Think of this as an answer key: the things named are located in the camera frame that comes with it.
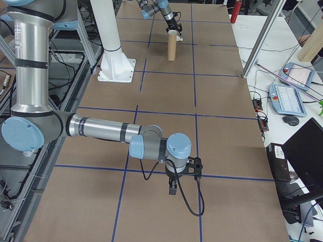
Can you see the white feather shuttlecock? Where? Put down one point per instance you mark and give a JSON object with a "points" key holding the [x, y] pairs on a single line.
{"points": [[179, 38]]}

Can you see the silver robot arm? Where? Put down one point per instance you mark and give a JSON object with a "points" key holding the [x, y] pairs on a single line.
{"points": [[151, 10], [101, 129]]}

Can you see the brown cardboard tube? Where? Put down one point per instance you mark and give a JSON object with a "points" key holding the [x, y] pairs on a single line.
{"points": [[172, 48]]}

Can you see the white column stand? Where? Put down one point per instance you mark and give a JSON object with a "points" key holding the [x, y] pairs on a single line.
{"points": [[111, 37]]}

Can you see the red tube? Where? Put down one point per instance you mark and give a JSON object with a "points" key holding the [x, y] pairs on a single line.
{"points": [[236, 12]]}

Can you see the white desk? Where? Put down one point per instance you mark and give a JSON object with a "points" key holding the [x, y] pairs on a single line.
{"points": [[272, 40]]}

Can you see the black box with white label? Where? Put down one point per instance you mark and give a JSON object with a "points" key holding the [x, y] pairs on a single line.
{"points": [[280, 161]]}

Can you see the blue grey teach pendant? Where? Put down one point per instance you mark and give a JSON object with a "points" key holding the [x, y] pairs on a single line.
{"points": [[300, 75], [287, 99]]}

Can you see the black computer mouse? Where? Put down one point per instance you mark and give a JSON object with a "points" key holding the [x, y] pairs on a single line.
{"points": [[290, 120]]}

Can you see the light wooden plank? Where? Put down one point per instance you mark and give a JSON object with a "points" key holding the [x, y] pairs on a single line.
{"points": [[311, 45]]}

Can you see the black monitor with stand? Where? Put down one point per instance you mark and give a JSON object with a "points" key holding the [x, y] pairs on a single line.
{"points": [[306, 151]]}

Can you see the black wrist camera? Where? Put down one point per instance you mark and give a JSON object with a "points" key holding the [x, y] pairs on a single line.
{"points": [[195, 165]]}

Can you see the aluminium profile post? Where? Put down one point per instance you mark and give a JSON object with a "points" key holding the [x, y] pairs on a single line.
{"points": [[262, 37]]}

